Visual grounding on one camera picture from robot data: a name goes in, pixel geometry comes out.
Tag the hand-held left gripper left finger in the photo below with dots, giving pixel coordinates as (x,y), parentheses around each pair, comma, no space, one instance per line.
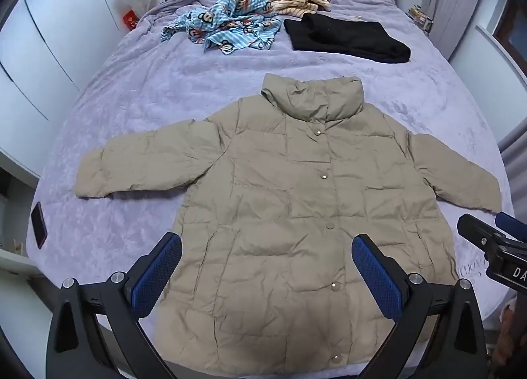
(158,268)

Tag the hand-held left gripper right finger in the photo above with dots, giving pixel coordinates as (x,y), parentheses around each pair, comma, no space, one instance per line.
(376,276)

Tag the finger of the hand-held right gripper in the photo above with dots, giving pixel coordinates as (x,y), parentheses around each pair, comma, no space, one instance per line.
(512,226)
(477,233)

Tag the beige puffer jacket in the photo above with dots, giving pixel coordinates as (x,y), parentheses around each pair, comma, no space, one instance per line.
(280,198)

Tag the dark smartphone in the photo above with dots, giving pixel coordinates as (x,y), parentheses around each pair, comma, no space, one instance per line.
(39,224)

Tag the purple fleece blanket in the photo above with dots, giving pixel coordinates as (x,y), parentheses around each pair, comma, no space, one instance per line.
(164,95)

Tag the clutter on nightstand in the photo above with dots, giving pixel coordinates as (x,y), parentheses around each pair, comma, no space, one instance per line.
(422,16)

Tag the grey curtain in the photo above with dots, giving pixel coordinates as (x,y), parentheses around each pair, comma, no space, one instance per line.
(455,8)

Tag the black folded garment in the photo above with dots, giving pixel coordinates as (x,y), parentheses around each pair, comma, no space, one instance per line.
(346,35)

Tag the red box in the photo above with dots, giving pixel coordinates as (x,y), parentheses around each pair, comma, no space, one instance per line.
(130,20)

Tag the white wardrobe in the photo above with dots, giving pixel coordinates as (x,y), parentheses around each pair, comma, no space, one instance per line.
(45,41)

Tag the blue monkey print cloth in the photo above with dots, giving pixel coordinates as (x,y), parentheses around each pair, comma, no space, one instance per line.
(230,21)

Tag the window frame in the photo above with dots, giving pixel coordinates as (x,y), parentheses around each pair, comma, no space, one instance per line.
(508,29)

